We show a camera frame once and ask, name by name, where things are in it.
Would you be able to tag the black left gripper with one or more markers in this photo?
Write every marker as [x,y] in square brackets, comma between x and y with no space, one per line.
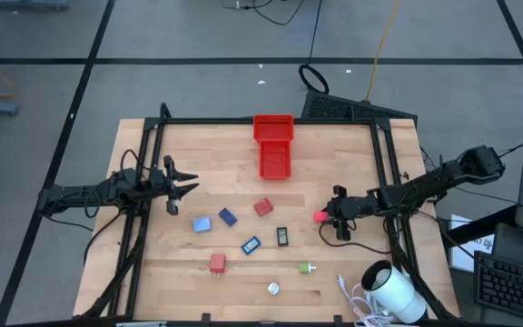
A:
[161,184]

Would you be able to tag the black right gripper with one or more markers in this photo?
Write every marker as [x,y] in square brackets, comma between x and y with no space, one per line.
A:
[357,206]

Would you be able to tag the small pink cube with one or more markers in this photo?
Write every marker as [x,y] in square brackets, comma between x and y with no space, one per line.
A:
[319,216]

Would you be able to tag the light blue charger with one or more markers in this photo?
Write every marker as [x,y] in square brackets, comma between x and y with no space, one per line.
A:
[202,224]

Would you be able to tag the black small display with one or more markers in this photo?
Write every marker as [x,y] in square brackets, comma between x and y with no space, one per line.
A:
[282,236]

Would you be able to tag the dark blue block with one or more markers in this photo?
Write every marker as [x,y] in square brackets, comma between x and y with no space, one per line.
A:
[228,217]

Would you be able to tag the green plug charger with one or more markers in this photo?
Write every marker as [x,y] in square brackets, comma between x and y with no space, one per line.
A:
[305,268]

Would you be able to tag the red wall charger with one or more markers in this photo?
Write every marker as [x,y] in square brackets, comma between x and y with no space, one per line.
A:
[217,263]
[263,207]

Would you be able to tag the blue framed small display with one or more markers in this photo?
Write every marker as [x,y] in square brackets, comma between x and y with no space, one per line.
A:
[251,245]

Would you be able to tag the small white cube charger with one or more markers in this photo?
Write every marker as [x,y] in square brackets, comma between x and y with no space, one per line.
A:
[273,289]

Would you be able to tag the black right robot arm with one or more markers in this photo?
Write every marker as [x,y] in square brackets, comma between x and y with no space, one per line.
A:
[429,181]

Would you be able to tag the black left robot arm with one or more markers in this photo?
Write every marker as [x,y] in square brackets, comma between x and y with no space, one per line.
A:
[84,193]

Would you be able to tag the red plastic bin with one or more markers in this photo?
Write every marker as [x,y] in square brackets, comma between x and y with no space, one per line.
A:
[273,131]
[275,163]

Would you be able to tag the white cylinder black rim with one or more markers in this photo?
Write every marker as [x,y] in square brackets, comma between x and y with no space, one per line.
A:
[397,293]

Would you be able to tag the black table edge clip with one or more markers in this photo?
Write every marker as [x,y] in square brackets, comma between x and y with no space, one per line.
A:
[338,320]
[205,317]

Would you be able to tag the black perforated case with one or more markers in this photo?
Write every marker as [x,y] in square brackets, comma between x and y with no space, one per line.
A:
[334,106]

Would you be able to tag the white paper sheet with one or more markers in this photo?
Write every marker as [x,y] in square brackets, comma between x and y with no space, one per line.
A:
[463,259]

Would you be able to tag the black side desk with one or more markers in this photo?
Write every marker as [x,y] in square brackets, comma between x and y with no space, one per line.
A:
[479,222]

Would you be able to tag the black keyboard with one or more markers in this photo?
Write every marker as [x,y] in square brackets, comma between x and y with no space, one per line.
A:
[511,284]

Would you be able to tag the black metal table frame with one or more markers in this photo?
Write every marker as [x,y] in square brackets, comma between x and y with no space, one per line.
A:
[334,121]

